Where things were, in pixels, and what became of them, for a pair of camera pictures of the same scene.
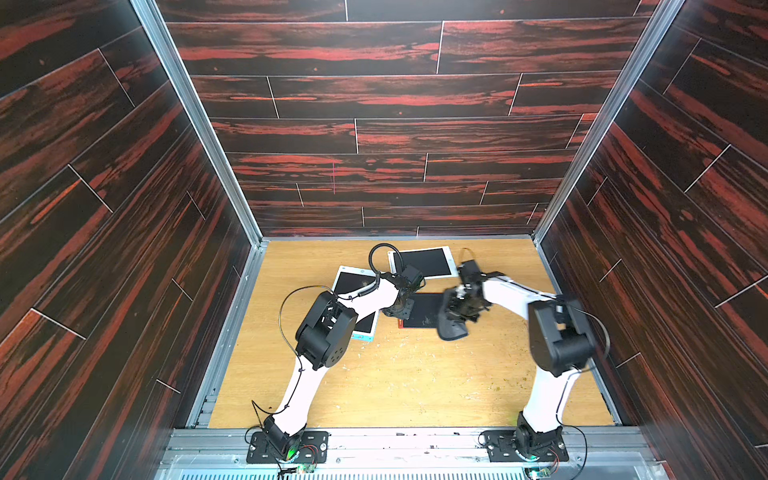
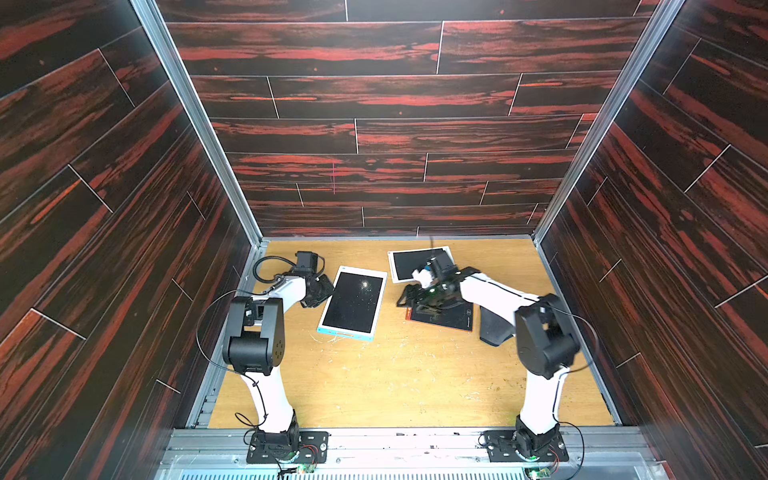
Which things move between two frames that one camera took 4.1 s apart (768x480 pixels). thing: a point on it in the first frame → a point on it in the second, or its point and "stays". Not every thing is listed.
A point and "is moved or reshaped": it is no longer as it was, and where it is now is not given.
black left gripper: [406, 314] → [328, 289]
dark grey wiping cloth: [450, 327] → [494, 328]
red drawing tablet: [425, 311] is moved or reshaped
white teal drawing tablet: [350, 282] stays
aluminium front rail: [400, 454] stays
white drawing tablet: [432, 262] stays
